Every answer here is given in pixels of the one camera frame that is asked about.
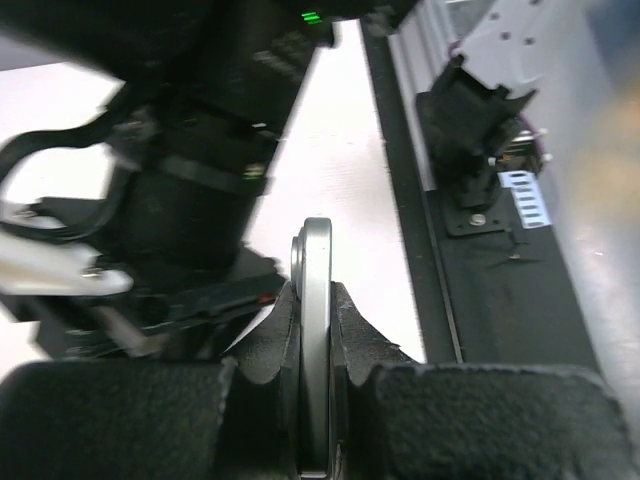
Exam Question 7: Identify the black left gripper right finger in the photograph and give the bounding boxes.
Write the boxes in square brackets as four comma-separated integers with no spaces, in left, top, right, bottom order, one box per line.
[331,283,639,479]

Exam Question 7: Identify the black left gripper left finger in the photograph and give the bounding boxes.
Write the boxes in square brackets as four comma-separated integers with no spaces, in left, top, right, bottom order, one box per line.
[1,286,300,479]

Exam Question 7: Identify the light blue smartphone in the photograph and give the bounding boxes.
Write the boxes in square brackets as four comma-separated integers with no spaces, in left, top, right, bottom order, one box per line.
[291,217,332,479]

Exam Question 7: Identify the shiny metal front panel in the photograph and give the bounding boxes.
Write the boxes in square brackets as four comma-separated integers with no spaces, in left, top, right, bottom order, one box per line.
[528,1,639,395]

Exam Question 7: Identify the white slotted right cable duct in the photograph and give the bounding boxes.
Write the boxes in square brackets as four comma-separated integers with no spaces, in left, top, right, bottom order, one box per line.
[498,170,552,229]

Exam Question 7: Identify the aluminium front frame rail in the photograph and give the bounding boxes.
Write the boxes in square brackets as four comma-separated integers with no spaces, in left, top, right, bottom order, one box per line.
[384,0,496,194]

